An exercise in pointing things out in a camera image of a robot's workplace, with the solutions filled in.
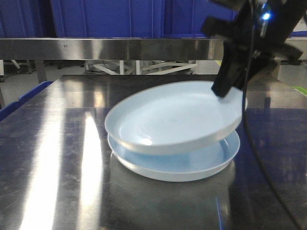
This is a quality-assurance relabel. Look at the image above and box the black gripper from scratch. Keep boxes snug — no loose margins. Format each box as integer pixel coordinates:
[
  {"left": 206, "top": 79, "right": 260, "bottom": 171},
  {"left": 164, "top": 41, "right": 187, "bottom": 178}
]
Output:
[{"left": 201, "top": 0, "right": 307, "bottom": 97}]

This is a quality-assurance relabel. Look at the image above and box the light blue plate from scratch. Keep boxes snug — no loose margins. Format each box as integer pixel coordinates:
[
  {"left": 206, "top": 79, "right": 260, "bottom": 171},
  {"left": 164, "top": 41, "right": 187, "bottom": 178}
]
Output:
[
  {"left": 108, "top": 131, "right": 240, "bottom": 182},
  {"left": 105, "top": 80, "right": 243, "bottom": 155}
]

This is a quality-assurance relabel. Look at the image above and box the blue shelf crate middle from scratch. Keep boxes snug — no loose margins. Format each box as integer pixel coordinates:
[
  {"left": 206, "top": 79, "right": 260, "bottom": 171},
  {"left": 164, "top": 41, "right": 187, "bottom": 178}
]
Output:
[{"left": 50, "top": 0, "right": 238, "bottom": 39}]

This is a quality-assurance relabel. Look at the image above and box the blue shelf crate left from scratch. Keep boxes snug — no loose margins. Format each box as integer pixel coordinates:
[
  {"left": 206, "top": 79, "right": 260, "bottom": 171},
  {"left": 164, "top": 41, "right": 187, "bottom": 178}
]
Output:
[{"left": 0, "top": 0, "right": 55, "bottom": 38}]

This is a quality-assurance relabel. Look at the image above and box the blue floor crate far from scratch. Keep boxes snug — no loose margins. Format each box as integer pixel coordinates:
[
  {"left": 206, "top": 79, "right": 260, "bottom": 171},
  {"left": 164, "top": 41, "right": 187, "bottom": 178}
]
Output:
[{"left": 18, "top": 81, "right": 53, "bottom": 101}]

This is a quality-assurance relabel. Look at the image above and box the blue floor crate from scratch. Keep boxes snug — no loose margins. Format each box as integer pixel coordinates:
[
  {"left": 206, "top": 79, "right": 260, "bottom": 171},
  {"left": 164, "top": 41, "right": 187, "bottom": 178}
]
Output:
[
  {"left": 18, "top": 81, "right": 53, "bottom": 101},
  {"left": 0, "top": 101, "right": 26, "bottom": 121}
]

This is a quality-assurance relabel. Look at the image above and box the blue floor crate near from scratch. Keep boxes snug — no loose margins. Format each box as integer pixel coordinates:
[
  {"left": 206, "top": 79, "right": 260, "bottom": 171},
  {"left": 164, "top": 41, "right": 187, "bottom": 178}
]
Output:
[{"left": 0, "top": 101, "right": 26, "bottom": 121}]

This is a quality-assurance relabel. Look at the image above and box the white metal table frame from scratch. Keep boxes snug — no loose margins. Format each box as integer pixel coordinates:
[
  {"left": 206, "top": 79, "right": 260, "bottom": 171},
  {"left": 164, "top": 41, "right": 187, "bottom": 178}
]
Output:
[{"left": 85, "top": 60, "right": 197, "bottom": 75}]

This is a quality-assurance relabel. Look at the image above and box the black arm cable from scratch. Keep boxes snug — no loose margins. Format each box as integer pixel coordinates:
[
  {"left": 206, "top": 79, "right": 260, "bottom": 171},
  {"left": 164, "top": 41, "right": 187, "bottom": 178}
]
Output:
[{"left": 241, "top": 0, "right": 302, "bottom": 230}]

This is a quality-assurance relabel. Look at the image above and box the stainless steel shelf frame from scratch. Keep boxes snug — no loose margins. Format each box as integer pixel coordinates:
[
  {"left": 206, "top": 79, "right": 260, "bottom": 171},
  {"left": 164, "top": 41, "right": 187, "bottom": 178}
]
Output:
[{"left": 0, "top": 37, "right": 307, "bottom": 83}]

